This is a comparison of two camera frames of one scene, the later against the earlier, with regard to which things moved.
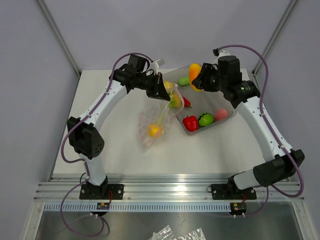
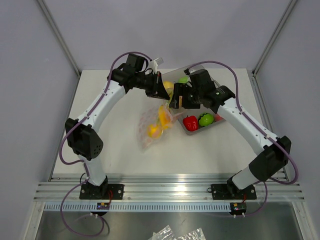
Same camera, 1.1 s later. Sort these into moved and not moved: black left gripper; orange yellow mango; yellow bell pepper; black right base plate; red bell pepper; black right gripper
Moved: black right gripper; orange yellow mango
Not moved: red bell pepper; black left gripper; yellow bell pepper; black right base plate
